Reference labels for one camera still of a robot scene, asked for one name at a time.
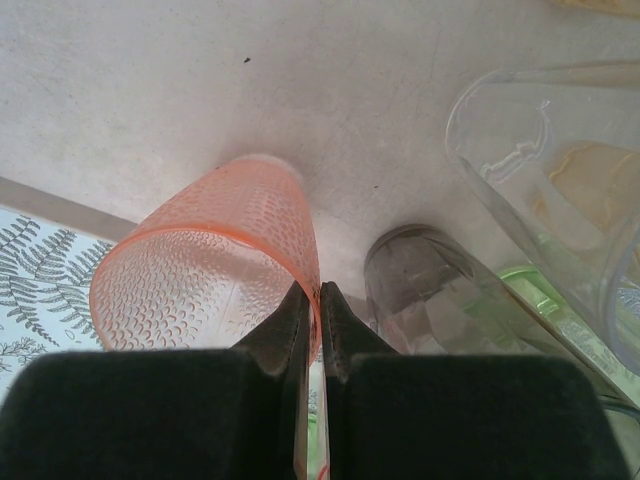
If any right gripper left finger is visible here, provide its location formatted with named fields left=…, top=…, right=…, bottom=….
left=0, top=282, right=311, bottom=480

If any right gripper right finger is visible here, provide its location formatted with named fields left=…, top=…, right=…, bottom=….
left=319, top=281, right=632, bottom=480

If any tall green glass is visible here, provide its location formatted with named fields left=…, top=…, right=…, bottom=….
left=492, top=263, right=640, bottom=416

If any tall grey glass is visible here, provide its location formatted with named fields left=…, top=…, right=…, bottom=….
left=362, top=223, right=506, bottom=359

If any salmon dotted glass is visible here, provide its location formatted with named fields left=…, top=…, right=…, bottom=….
left=88, top=153, right=322, bottom=369

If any clear faceted glass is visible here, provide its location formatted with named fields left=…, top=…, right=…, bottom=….
left=443, top=62, right=640, bottom=384

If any floral patterned tablecloth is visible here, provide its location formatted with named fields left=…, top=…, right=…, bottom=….
left=0, top=204, right=119, bottom=401

